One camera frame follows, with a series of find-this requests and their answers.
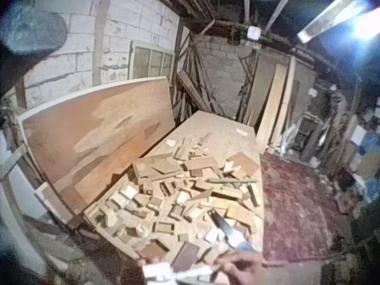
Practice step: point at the person's right hand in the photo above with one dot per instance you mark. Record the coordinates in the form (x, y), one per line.
(242, 267)

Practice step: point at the person's left hand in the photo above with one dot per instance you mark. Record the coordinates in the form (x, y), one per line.
(143, 263)

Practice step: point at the person's left fingers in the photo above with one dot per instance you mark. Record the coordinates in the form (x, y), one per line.
(143, 263)

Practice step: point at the person's right fingers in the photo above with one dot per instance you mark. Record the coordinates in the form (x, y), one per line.
(227, 262)

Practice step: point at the white wood block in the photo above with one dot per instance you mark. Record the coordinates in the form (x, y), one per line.
(156, 271)

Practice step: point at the steel hand saw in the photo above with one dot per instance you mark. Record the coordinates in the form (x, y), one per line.
(230, 233)

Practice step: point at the round glass jar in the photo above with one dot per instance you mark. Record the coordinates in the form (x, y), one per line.
(141, 230)

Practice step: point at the pale wood strip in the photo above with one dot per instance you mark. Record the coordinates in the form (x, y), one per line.
(194, 271)

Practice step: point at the pile of wood offcuts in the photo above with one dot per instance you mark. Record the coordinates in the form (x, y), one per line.
(190, 196)

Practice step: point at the green wood stick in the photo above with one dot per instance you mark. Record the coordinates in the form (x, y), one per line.
(231, 180)

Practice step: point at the red patterned rug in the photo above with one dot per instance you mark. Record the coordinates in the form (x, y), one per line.
(292, 207)

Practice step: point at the grey leaning boards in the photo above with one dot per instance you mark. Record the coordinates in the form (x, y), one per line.
(20, 205)

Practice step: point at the large brown plywood panel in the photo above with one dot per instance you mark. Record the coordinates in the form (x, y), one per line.
(98, 133)

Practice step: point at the leaning wood planks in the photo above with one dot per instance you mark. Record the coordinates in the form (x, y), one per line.
(271, 104)

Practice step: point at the cluttered workshop shelf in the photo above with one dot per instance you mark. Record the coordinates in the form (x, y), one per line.
(341, 139)

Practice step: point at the heap of timber slats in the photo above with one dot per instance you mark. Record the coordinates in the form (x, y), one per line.
(193, 83)

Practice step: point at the white ceiling box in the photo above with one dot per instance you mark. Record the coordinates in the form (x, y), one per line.
(253, 32)

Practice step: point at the fluorescent tube light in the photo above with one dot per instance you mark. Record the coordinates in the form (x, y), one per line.
(332, 17)

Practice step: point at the wooden window frame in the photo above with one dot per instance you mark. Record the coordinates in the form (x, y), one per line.
(151, 62)

